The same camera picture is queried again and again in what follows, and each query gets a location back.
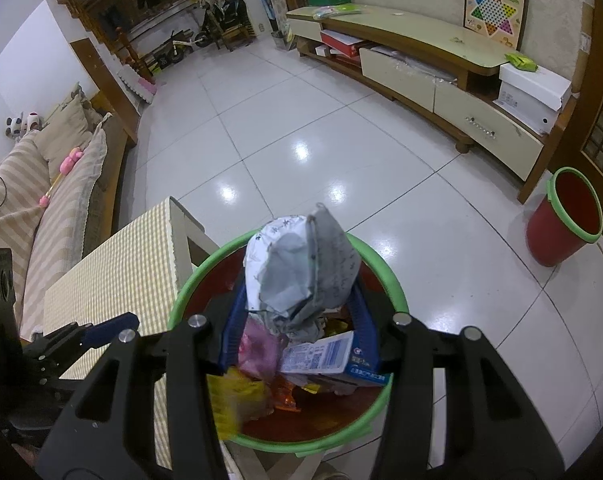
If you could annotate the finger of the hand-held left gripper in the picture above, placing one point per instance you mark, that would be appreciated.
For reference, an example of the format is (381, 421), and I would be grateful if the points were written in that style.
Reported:
(111, 329)

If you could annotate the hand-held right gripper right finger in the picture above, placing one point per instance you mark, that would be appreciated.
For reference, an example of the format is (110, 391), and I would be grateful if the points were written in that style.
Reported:
(367, 322)

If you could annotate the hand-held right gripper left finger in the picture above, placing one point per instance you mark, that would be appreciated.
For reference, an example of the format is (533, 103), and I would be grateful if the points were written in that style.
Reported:
(231, 332)

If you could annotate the pink plastic bag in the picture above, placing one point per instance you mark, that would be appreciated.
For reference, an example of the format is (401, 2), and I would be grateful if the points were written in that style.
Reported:
(261, 350)

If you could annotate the blue white carton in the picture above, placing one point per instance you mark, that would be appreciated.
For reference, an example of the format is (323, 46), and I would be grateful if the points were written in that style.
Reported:
(331, 357)

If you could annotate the large red bin green rim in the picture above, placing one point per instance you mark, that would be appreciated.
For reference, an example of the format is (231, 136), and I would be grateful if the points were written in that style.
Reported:
(201, 285)

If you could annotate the pink yellow snack wrapper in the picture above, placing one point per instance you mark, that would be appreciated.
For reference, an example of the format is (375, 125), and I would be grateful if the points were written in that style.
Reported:
(236, 405)

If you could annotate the orange plastic bag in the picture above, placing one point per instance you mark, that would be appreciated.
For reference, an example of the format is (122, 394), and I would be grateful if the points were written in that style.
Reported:
(286, 397)

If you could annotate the checked yellow tablecloth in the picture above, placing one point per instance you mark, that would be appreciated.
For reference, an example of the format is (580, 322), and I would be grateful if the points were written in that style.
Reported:
(116, 280)

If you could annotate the sofa with striped beige cover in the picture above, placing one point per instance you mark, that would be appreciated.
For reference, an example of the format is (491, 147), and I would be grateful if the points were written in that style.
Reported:
(56, 230)

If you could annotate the pink toy hammer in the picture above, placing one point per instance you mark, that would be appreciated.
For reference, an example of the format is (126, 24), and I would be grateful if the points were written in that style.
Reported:
(71, 160)

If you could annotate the panda plush toy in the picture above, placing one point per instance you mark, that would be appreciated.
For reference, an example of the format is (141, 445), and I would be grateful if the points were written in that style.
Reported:
(15, 129)

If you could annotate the beige cushion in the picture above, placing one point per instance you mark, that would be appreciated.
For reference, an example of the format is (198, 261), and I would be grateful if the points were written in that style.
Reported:
(97, 155)
(63, 132)

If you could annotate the white plush toy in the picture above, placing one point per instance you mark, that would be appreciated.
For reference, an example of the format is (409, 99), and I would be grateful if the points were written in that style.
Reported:
(33, 121)

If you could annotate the small red bin green rim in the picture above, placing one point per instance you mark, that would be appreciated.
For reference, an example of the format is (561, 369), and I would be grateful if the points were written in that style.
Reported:
(561, 225)

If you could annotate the pink foam mats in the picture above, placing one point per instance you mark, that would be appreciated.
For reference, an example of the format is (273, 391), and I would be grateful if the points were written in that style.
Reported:
(136, 87)

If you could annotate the red flat box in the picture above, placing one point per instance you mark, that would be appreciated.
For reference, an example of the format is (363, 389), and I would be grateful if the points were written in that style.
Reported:
(341, 44)

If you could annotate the white cardboard box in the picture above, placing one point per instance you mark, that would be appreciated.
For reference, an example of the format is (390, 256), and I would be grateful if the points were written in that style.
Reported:
(531, 92)

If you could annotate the wooden television cabinet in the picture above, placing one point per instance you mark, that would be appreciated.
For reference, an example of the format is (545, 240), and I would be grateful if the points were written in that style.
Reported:
(421, 45)

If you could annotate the white balance bike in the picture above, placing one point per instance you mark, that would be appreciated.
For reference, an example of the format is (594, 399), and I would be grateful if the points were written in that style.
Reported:
(179, 50)

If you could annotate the small wooden chair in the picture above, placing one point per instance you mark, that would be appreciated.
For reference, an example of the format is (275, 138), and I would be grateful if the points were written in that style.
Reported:
(241, 37)

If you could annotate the small green packet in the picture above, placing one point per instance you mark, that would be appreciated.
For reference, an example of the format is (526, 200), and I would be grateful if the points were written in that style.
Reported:
(521, 62)

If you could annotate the flat green packet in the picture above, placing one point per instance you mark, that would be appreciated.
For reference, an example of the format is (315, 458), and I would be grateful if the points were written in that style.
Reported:
(341, 10)

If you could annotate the star checkers board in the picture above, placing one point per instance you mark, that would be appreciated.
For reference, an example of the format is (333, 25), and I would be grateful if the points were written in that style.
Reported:
(494, 10)

